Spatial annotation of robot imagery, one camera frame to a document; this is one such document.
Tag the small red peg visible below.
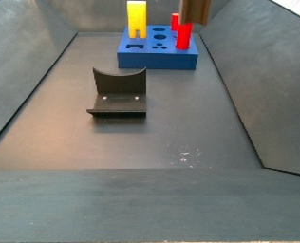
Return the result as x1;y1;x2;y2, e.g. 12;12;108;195
170;12;179;31

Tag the large red cylinder peg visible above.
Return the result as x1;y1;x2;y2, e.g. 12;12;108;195
175;23;192;50

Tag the blue peg board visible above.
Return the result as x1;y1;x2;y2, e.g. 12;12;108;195
116;25;198;70

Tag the black curved holder stand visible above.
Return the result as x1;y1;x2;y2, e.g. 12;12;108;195
87;69;147;116

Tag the yellow block peg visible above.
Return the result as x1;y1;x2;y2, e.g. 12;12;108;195
127;1;147;38

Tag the brown arch block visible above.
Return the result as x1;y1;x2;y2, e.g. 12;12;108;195
179;0;211;25

